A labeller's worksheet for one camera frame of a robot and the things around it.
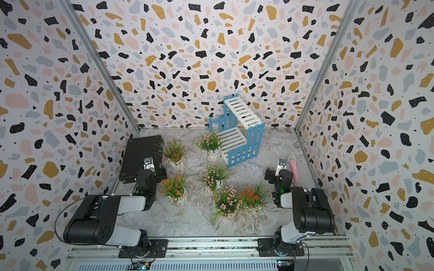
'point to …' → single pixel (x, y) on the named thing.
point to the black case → (134, 152)
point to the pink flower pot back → (211, 143)
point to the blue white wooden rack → (241, 130)
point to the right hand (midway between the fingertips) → (279, 168)
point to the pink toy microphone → (293, 158)
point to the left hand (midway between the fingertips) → (155, 166)
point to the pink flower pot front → (226, 202)
